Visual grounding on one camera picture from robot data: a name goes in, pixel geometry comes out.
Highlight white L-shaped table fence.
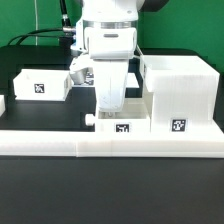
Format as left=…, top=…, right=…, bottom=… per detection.
left=0, top=124, right=224, bottom=158

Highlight white rear drawer tray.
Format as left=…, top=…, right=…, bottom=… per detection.
left=13, top=69, right=72, bottom=101

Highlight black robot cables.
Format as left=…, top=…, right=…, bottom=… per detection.
left=7, top=0, right=78, bottom=47

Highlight white drawer cabinet box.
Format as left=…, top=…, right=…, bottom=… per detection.
left=140, top=55, right=220, bottom=133

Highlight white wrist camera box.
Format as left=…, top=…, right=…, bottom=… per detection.
left=69, top=54, right=93, bottom=85

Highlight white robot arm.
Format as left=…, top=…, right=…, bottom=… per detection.
left=77, top=0, right=169, bottom=113

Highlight white fiducial marker sheet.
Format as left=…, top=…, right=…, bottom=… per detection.
left=71, top=71, right=140, bottom=89

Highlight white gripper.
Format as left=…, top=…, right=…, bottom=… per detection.
left=93, top=60, right=129, bottom=112

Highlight white front drawer tray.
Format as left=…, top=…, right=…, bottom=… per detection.
left=85, top=98, right=151, bottom=133

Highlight white drawer tray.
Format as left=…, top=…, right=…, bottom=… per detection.
left=85, top=98, right=151, bottom=133
left=13, top=69, right=72, bottom=101

